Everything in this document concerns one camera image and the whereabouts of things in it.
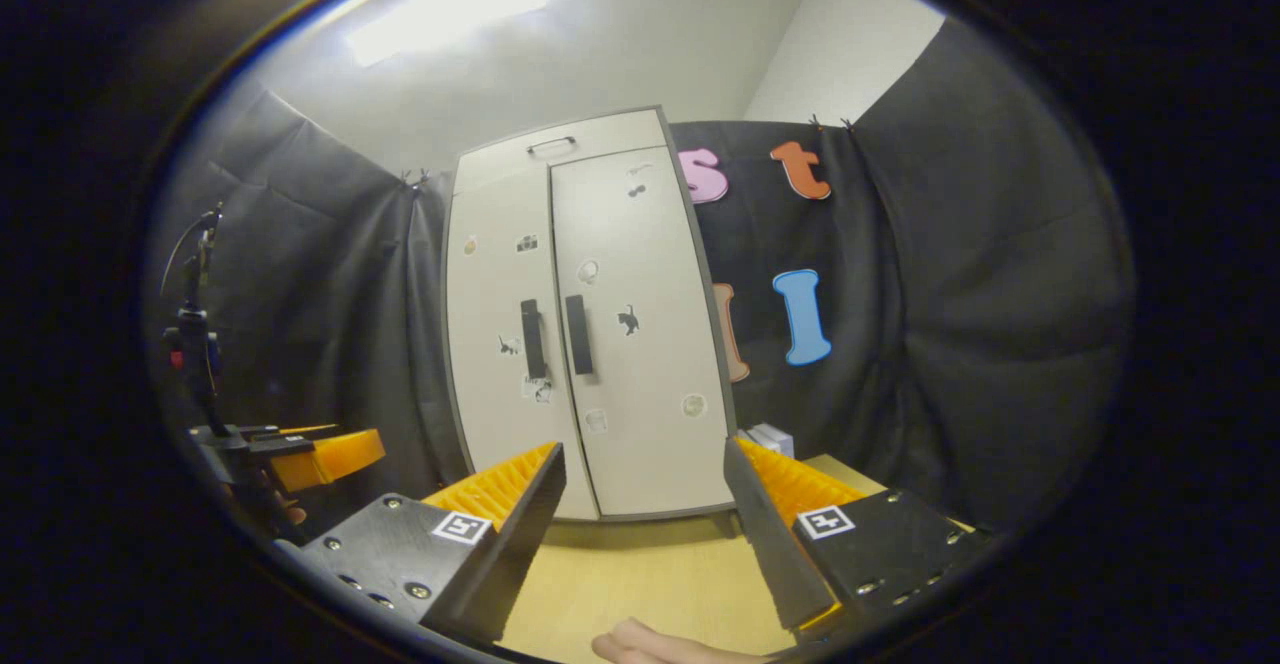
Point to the metal binder clip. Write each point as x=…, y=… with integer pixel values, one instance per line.
x=418, y=179
x=830, y=123

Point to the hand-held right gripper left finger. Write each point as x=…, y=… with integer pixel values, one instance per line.
x=525, y=534

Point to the white cabinet drawer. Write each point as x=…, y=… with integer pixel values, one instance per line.
x=600, y=149

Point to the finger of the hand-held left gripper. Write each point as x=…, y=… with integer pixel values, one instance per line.
x=330, y=456

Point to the white cabinet door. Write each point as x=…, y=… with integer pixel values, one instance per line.
x=650, y=264
x=490, y=424

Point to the white grey shoe cabinet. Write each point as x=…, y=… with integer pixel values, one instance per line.
x=720, y=344

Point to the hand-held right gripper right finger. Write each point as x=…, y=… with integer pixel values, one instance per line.
x=770, y=544

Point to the black backdrop cloth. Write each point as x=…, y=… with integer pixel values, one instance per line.
x=1000, y=294

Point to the small white box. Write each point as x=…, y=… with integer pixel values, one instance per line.
x=772, y=439

